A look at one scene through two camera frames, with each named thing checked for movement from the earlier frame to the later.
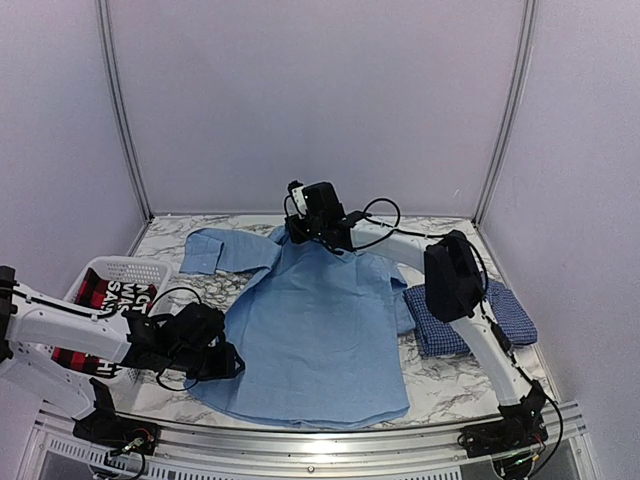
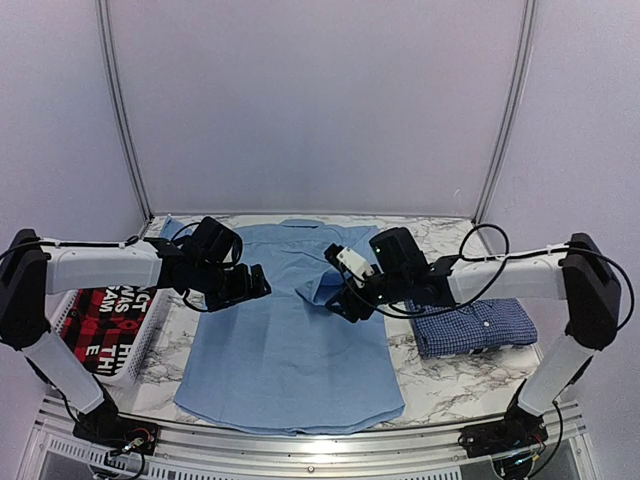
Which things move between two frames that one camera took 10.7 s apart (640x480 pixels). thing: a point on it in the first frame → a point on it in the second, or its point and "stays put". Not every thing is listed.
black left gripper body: [201, 368] → [218, 288]
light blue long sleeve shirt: [321, 333] stays put
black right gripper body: [301, 236] → [394, 286]
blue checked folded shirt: [437, 337] stays put
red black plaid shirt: [110, 297] stays put
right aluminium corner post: [524, 41] stays put
